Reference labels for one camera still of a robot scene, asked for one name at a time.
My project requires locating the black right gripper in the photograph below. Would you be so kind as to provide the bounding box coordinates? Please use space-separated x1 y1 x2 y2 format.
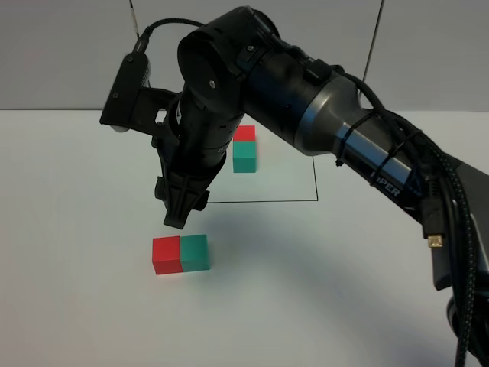
151 87 239 229

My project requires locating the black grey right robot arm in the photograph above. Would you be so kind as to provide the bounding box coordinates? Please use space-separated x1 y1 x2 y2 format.
155 6 488 366

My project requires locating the green template block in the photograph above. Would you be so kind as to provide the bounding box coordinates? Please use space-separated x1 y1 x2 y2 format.
232 141 257 173

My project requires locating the red template block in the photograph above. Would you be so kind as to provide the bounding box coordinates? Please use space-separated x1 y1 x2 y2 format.
233 125 256 141

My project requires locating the black outlined template sheet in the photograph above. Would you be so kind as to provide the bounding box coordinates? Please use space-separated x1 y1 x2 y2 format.
209 149 316 203

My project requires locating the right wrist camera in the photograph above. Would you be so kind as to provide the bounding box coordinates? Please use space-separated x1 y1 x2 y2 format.
99 52 178 136

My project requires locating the black right camera cable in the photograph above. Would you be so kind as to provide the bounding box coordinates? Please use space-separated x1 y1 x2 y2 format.
131 18 206 57

